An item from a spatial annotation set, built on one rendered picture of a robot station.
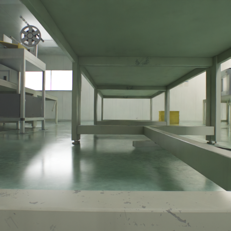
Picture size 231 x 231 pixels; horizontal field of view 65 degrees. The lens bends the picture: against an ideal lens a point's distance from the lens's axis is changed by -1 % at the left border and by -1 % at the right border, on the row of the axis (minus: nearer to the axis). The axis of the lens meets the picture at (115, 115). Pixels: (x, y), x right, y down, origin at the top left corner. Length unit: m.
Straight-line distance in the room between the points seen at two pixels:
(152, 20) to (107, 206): 0.98
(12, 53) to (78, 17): 1.80
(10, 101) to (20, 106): 0.19
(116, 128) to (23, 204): 1.32
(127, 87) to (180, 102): 5.30
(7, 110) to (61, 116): 5.36
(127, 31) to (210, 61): 0.84
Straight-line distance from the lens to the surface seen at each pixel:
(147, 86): 3.00
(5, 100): 2.74
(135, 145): 1.38
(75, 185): 0.64
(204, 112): 5.94
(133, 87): 2.97
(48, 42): 7.24
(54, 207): 0.18
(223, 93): 5.35
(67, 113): 7.88
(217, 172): 0.46
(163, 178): 0.72
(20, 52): 2.70
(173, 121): 6.29
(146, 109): 7.71
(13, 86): 3.35
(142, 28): 1.15
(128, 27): 1.12
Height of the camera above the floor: 0.23
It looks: level
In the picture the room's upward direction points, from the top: straight up
